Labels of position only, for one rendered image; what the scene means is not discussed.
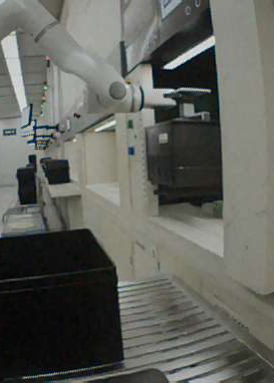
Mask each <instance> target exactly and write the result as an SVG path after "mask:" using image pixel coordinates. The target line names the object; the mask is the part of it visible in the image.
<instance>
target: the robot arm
mask: <svg viewBox="0 0 274 383"><path fill-rule="evenodd" d="M19 29H20V30H23V32H25V34H26V35H27V36H28V37H29V38H30V39H31V40H32V41H33V42H34V43H35V45H37V46H38V48H39V49H41V50H42V52H44V53H45V55H46V56H47V57H49V59H50V60H52V61H53V64H55V65H56V66H57V67H58V68H59V69H60V70H61V71H63V72H64V73H65V74H73V75H75V76H76V77H77V76H78V77H79V78H81V79H82V81H84V82H86V83H87V84H88V85H85V86H84V88H83V94H82V98H83V100H82V108H83V111H84V113H85V114H86V115H100V114H112V113H137V112H138V111H141V110H167V109H170V108H172V107H174V106H175V105H176V103H177V104H178V105H179V103H184V104H195V103H196V101H195V98H194V94H186V93H175V90H170V89H143V88H142V86H138V85H127V84H126V82H125V81H124V79H123V77H122V76H121V75H120V74H119V73H118V72H117V71H116V70H115V68H114V67H112V66H111V65H110V64H109V62H108V61H107V60H105V59H104V58H102V57H101V56H100V55H99V54H96V53H94V52H89V51H88V50H86V49H83V48H82V47H81V46H80V45H79V43H77V42H76V40H75V39H74V38H72V37H71V36H72V35H70V34H69V33H68V32H67V30H65V29H64V27H63V26H61V24H60V23H59V22H57V20H56V19H55V18H54V17H53V16H52V15H51V14H50V13H49V11H47V10H46V8H44V6H42V5H41V4H40V3H39V2H38V1H36V0H5V1H3V2H2V3H1V4H0V42H2V41H3V40H4V39H5V38H6V37H8V36H9V35H10V34H11V33H13V32H15V31H17V30H19Z"/></svg>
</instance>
